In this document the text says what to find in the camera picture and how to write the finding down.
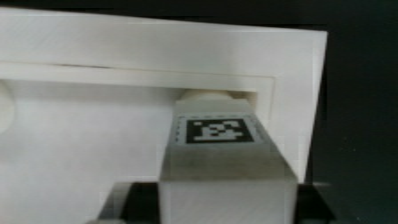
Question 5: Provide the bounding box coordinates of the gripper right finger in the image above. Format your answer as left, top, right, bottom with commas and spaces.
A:
293, 183, 355, 224

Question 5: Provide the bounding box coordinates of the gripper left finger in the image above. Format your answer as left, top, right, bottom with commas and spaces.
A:
87, 182, 160, 224

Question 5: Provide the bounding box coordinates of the white table leg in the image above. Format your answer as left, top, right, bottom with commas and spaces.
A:
158, 90, 298, 224

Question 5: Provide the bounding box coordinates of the white square table top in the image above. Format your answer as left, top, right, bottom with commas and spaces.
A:
0, 6, 327, 224

